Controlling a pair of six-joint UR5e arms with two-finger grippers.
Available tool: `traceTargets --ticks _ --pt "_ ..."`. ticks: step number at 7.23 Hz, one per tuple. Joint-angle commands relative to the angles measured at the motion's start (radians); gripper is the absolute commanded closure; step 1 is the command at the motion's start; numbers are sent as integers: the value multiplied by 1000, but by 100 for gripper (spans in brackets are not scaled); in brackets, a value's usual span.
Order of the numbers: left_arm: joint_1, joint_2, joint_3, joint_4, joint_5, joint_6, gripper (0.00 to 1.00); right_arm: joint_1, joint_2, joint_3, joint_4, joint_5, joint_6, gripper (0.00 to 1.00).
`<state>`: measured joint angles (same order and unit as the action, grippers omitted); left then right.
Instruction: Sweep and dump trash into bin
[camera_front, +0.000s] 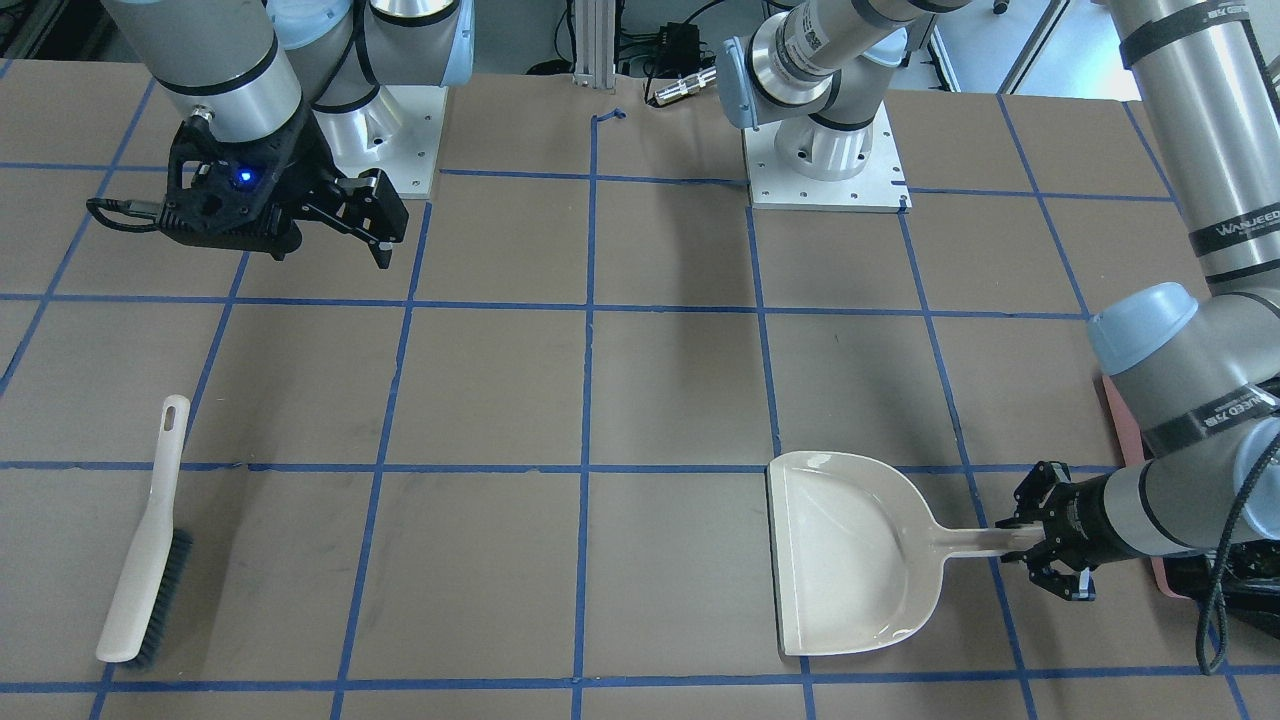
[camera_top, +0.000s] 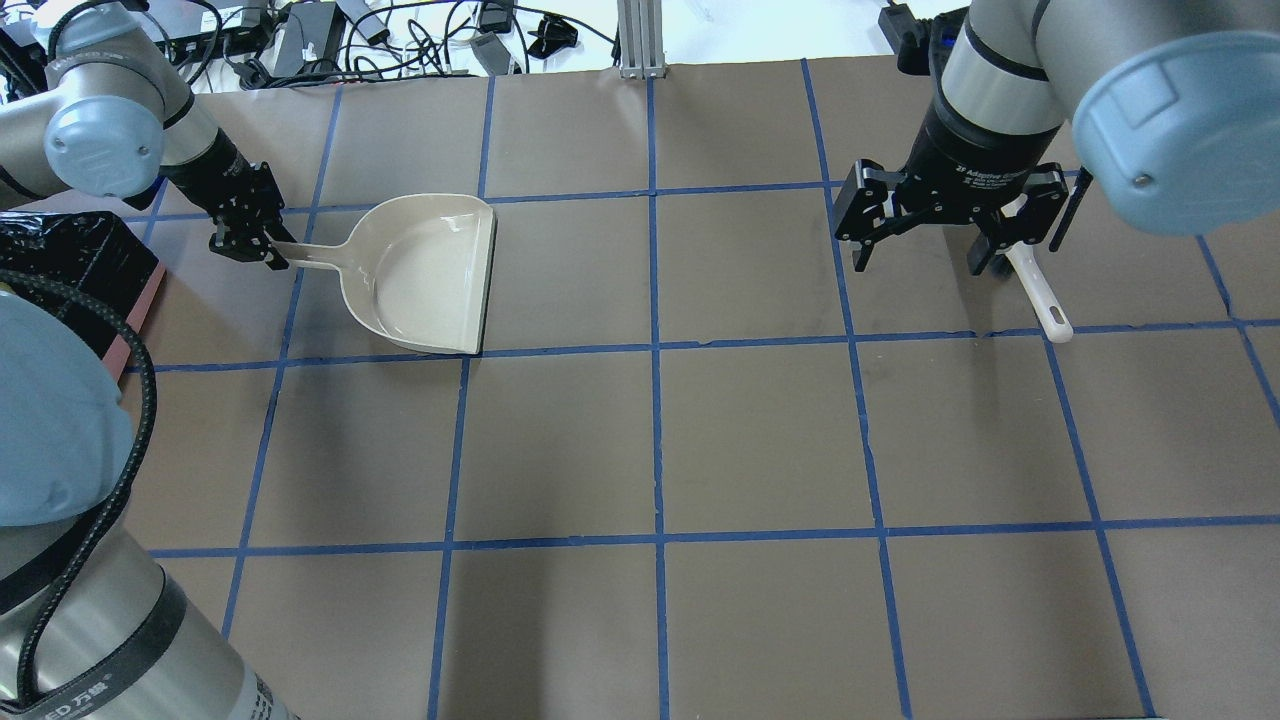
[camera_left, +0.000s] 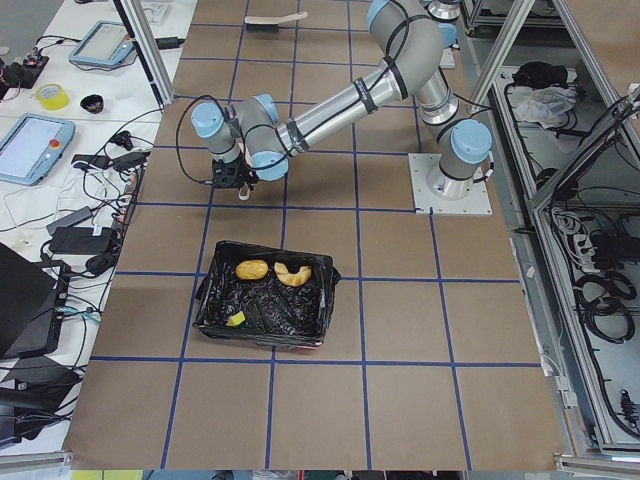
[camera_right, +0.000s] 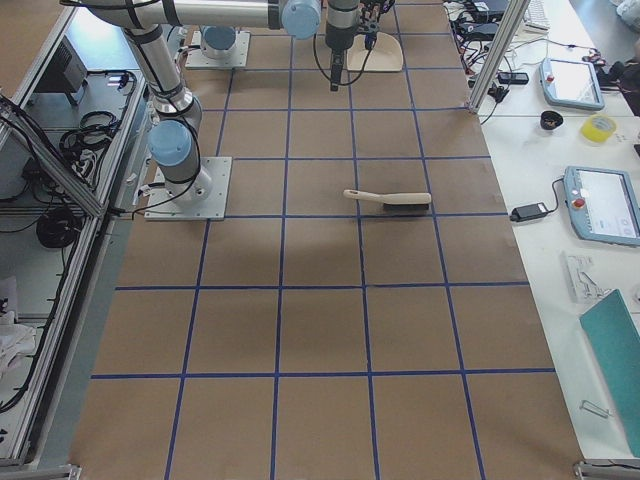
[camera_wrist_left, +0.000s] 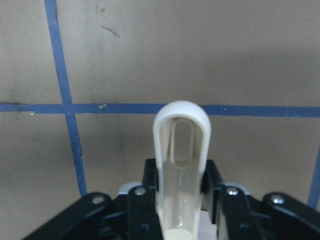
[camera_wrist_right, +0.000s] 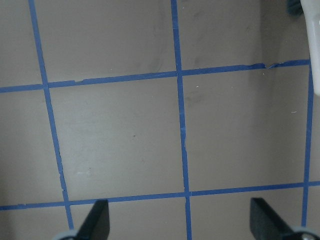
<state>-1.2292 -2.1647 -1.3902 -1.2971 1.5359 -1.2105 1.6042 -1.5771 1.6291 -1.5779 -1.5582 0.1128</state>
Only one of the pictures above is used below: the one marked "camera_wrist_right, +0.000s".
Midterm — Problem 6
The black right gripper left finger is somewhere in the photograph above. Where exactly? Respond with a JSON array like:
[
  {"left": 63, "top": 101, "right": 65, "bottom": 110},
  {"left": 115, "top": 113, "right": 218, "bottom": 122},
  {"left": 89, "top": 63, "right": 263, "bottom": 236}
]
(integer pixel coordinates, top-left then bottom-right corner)
[{"left": 56, "top": 200, "right": 110, "bottom": 240}]

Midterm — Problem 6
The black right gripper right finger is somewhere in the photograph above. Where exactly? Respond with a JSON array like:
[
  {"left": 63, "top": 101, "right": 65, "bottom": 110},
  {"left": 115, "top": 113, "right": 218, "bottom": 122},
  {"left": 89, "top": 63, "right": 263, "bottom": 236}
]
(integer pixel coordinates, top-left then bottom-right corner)
[{"left": 249, "top": 197, "right": 320, "bottom": 240}]

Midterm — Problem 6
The beige hand brush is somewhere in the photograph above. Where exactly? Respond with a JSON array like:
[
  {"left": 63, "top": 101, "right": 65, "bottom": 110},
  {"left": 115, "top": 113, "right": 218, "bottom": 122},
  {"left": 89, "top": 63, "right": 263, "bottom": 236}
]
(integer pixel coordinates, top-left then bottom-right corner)
[{"left": 286, "top": 0, "right": 320, "bottom": 96}]

